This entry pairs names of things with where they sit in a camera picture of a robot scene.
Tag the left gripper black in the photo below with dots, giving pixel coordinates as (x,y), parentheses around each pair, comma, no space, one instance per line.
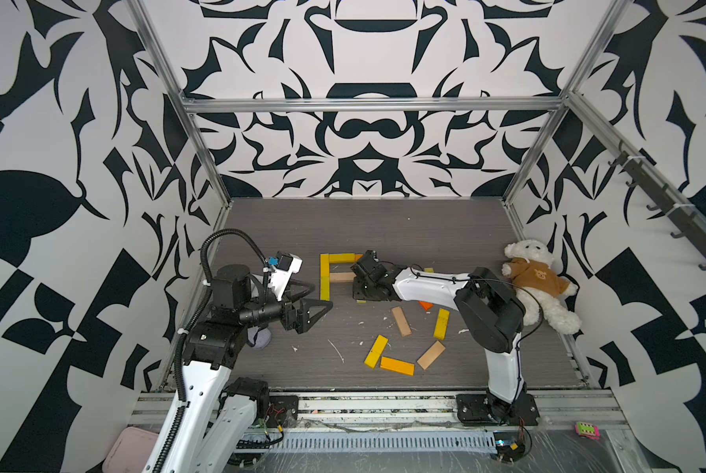
(300,321)

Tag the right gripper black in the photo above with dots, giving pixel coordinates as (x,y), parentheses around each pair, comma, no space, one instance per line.
(355,292)

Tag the natural wood block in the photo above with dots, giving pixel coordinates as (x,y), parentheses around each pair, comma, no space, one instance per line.
(344,277)
(431,355)
(401,322)

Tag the yellow block top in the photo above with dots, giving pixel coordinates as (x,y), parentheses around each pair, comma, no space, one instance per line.
(340,258)

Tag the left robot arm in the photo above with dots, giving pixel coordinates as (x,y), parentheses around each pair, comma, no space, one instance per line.
(215,419)

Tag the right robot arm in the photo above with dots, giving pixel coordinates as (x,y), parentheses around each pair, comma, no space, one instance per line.
(491,312)

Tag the orange-yellow block bottom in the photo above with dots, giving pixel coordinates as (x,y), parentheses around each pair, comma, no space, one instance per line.
(400,367)

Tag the natural wood block bottom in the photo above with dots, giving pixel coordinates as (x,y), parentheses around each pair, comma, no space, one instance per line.
(431,355)

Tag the white teddy bear brown shirt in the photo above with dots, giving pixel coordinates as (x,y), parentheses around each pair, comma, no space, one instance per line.
(540,289)

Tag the green circuit board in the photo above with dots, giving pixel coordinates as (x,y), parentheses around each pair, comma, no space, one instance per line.
(509,450)

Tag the pink tray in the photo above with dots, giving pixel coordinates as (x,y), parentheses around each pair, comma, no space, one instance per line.
(130,452)

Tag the pink small device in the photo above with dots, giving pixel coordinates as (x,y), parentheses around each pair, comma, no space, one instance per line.
(587,430)

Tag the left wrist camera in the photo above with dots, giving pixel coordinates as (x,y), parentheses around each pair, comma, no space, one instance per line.
(281,268)

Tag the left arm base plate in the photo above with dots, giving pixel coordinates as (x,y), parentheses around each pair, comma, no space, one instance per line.
(282,411)

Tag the white cable duct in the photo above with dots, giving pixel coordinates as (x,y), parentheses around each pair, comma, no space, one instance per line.
(382,442)

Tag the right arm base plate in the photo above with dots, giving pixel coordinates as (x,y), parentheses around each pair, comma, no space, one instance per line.
(486,410)

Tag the wall hook rail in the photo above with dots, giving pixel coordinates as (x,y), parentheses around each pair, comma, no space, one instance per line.
(665,199)

